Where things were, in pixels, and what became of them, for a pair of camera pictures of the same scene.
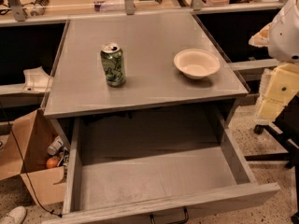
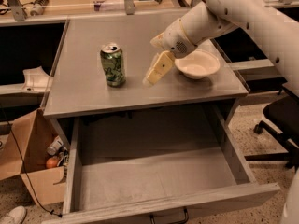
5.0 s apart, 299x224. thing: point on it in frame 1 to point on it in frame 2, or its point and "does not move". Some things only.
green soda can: x=112 y=60 does not move
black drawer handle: x=186 y=220 does not move
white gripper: x=284 y=37 to x=172 y=38
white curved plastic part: x=36 y=80 does not move
